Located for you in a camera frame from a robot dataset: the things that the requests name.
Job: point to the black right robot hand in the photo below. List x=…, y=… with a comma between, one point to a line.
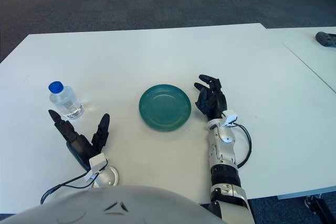
x=214, y=102

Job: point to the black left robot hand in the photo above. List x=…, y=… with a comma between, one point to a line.
x=78, y=145

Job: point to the clear bottle with blue cap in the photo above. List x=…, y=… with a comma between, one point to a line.
x=65, y=102

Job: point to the green round plate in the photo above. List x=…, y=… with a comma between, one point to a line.
x=165, y=107

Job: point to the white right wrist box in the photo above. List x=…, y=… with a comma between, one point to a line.
x=230, y=117

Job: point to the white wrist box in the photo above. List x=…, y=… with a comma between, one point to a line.
x=230, y=117
x=97, y=161

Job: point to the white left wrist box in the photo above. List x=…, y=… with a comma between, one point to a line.
x=97, y=161

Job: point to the grey robot torso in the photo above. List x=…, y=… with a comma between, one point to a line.
x=105, y=208

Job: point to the dark grey controller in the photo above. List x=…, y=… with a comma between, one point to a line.
x=326, y=39

